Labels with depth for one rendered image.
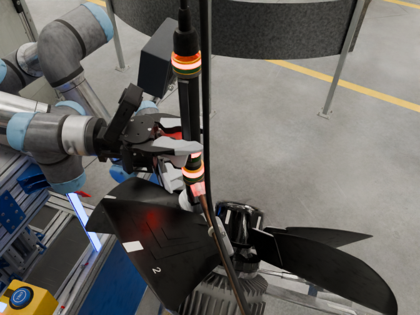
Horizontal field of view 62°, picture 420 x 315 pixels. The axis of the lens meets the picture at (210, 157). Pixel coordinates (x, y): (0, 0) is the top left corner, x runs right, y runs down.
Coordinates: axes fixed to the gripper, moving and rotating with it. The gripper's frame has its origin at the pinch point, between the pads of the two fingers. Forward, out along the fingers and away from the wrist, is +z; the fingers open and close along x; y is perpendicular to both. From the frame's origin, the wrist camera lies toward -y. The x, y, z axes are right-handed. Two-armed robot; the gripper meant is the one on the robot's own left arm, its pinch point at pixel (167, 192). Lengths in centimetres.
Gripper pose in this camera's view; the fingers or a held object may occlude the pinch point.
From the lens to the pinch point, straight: 91.6
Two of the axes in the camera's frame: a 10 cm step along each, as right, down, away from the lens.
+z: 3.4, 7.0, -6.3
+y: 9.3, -1.8, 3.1
